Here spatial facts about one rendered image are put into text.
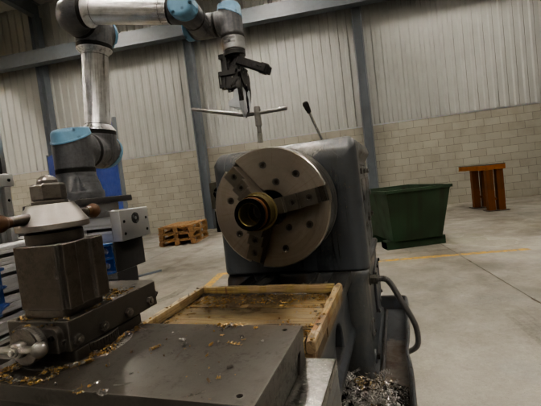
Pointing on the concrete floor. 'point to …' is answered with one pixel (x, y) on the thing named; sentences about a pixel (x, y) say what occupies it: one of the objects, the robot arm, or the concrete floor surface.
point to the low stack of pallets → (183, 232)
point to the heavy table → (487, 186)
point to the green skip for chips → (409, 214)
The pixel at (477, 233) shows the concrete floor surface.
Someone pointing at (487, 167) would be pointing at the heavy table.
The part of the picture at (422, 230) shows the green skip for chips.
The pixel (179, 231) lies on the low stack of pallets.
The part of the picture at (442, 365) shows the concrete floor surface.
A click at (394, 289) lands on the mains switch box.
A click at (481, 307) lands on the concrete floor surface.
